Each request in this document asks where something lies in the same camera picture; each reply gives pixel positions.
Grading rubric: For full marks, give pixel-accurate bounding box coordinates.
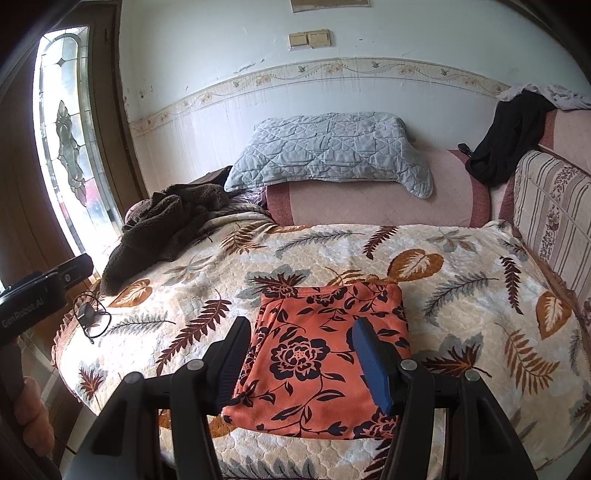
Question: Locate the grey quilted pillow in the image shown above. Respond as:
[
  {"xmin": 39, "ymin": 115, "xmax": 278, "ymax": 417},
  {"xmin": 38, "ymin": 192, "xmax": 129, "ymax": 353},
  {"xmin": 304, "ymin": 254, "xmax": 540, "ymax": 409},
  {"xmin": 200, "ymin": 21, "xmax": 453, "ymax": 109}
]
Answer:
[{"xmin": 224, "ymin": 112, "xmax": 435, "ymax": 200}]

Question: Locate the person's left hand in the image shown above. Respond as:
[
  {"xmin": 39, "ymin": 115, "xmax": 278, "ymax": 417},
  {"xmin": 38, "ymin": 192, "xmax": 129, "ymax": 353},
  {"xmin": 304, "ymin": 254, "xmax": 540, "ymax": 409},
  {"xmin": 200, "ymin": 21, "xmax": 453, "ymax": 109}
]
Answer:
[{"xmin": 11, "ymin": 377, "xmax": 55, "ymax": 455}]

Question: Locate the brown wooden window frame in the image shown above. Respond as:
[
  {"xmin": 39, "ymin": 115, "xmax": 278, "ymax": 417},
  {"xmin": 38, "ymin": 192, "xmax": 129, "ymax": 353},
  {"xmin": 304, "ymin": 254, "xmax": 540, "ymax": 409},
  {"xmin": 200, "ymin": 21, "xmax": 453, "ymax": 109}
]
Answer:
[{"xmin": 0, "ymin": 4, "xmax": 148, "ymax": 278}]

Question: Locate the dark brown fleece garment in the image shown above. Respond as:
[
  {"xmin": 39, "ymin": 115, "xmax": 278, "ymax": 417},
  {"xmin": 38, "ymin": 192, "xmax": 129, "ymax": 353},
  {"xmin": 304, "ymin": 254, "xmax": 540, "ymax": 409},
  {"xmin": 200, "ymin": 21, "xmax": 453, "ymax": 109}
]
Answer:
[{"xmin": 100, "ymin": 184, "xmax": 232, "ymax": 296}]

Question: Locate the black charger with cable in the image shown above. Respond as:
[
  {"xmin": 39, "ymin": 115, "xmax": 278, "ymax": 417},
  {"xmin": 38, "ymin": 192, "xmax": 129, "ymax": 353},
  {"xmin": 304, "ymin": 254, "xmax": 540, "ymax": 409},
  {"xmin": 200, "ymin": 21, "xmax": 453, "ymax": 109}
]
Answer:
[{"xmin": 73, "ymin": 290, "xmax": 112, "ymax": 344}]

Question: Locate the striped floral sofa cushion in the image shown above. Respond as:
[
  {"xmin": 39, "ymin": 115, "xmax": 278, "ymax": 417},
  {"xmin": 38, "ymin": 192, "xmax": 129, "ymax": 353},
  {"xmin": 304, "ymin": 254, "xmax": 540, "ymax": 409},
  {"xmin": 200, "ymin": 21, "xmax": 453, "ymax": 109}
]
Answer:
[{"xmin": 512, "ymin": 150, "xmax": 591, "ymax": 305}]

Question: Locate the black garment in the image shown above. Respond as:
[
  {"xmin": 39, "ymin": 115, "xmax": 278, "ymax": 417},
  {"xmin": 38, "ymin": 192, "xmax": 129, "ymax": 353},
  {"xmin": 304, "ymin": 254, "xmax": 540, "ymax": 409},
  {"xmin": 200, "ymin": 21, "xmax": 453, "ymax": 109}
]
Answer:
[{"xmin": 465, "ymin": 95, "xmax": 557, "ymax": 188}]

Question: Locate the pink headboard cushion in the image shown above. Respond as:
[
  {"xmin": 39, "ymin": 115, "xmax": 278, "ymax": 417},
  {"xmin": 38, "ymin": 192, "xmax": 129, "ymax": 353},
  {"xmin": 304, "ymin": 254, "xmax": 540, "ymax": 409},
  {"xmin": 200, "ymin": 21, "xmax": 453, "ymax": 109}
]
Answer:
[{"xmin": 265, "ymin": 108, "xmax": 591, "ymax": 324}]

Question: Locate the tall stained glass window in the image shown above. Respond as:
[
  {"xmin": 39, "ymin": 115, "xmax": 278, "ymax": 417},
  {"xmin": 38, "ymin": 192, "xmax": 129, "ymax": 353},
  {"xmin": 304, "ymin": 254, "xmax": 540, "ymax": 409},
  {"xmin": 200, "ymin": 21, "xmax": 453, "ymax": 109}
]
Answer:
[{"xmin": 34, "ymin": 25, "xmax": 121, "ymax": 278}]

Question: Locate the purple striped cloth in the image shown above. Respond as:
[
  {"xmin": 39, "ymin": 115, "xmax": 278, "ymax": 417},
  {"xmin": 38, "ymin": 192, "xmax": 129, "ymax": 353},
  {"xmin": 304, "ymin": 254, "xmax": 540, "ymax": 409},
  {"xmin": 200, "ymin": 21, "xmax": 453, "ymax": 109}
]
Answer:
[{"xmin": 203, "ymin": 190, "xmax": 271, "ymax": 227}]

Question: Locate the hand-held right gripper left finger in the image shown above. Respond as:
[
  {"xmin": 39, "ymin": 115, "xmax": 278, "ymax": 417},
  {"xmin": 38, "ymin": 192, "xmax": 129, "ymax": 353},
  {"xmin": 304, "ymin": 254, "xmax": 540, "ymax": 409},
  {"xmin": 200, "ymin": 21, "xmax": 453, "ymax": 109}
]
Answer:
[{"xmin": 62, "ymin": 316, "xmax": 252, "ymax": 480}]

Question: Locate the light lilac garment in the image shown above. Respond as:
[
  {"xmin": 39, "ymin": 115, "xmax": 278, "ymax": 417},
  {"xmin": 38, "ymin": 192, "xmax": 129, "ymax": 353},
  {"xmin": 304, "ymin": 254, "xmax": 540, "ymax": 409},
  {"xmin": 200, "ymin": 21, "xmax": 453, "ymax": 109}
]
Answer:
[{"xmin": 499, "ymin": 83, "xmax": 591, "ymax": 112}]

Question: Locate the leaf print blanket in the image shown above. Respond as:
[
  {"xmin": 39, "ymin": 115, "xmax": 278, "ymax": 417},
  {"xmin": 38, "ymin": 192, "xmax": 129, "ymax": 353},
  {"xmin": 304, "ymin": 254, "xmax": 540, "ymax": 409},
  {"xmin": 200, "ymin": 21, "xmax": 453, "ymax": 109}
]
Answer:
[{"xmin": 51, "ymin": 217, "xmax": 591, "ymax": 480}]

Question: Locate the framed wall plaque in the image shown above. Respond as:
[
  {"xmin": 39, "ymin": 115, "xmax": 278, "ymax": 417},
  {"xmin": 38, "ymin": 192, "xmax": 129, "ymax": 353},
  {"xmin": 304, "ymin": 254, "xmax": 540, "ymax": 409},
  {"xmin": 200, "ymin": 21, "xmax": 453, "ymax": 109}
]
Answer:
[{"xmin": 290, "ymin": 0, "xmax": 371, "ymax": 13}]

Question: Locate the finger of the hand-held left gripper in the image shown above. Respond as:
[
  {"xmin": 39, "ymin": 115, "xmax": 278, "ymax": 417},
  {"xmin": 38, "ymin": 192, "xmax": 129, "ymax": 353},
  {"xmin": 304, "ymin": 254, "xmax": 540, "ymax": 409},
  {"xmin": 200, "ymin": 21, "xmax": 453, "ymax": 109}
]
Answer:
[{"xmin": 54, "ymin": 253, "xmax": 94, "ymax": 289}]

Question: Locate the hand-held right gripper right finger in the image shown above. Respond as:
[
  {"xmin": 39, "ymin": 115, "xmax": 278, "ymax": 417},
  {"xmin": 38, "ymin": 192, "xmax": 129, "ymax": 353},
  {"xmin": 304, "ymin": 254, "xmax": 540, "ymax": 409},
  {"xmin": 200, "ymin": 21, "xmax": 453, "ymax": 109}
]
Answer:
[{"xmin": 350, "ymin": 318, "xmax": 539, "ymax": 480}]

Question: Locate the orange floral shirt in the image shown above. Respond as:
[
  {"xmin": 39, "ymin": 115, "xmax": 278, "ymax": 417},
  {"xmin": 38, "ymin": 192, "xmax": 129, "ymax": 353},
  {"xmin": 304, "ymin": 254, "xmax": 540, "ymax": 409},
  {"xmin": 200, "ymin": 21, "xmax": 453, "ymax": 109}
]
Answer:
[{"xmin": 222, "ymin": 282, "xmax": 413, "ymax": 439}]

